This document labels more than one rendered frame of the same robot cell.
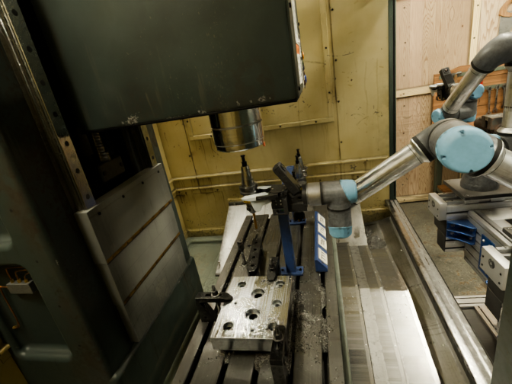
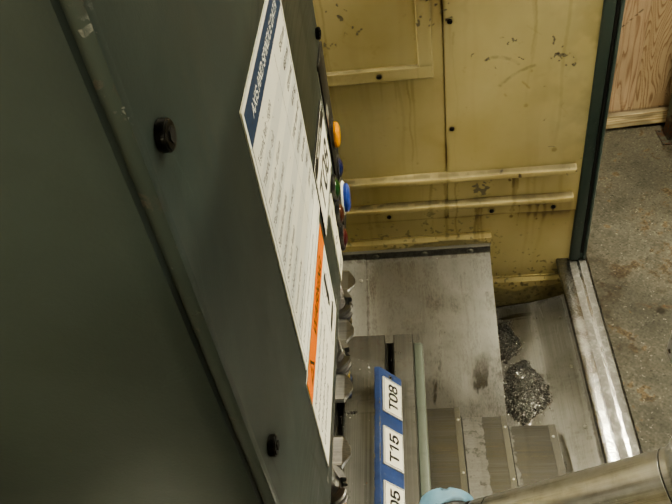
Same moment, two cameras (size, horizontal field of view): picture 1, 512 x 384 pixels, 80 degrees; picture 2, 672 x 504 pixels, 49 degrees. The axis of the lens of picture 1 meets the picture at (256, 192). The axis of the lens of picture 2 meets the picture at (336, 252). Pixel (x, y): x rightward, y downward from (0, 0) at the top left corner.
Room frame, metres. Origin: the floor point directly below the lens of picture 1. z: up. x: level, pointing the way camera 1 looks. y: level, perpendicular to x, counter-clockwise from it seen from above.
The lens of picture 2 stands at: (0.61, -0.18, 2.15)
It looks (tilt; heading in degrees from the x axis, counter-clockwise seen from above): 44 degrees down; 355
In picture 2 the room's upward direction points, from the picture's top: 10 degrees counter-clockwise
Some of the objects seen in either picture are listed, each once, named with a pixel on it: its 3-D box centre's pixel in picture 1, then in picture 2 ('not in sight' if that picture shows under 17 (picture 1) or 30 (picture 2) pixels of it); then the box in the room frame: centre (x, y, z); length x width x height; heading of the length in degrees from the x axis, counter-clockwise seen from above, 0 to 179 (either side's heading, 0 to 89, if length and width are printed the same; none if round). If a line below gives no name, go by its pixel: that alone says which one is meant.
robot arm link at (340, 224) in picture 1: (339, 217); not in sight; (0.91, -0.26, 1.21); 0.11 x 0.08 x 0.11; 162
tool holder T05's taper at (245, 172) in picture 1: (246, 175); not in sight; (0.96, 0.02, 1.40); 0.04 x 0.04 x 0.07
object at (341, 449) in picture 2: not in sight; (326, 452); (1.18, -0.17, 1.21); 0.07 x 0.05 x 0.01; 76
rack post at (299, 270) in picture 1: (287, 241); not in sight; (1.08, -0.09, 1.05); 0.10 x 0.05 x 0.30; 76
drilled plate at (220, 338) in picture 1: (256, 308); not in sight; (0.83, 0.07, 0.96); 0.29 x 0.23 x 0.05; 166
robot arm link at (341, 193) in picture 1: (338, 193); not in sight; (0.89, -0.26, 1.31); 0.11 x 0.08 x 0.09; 76
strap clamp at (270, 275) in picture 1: (273, 273); not in sight; (0.99, -0.01, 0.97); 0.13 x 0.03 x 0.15; 166
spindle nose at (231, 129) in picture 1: (237, 126); not in sight; (0.96, 0.02, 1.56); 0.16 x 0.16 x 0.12
